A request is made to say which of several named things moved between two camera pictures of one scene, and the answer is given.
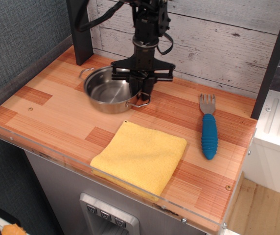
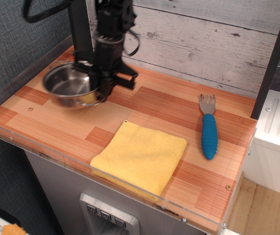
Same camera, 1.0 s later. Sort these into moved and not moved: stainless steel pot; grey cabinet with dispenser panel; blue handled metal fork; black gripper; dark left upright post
Moved: black gripper; stainless steel pot
Not moved: grey cabinet with dispenser panel; dark left upright post; blue handled metal fork
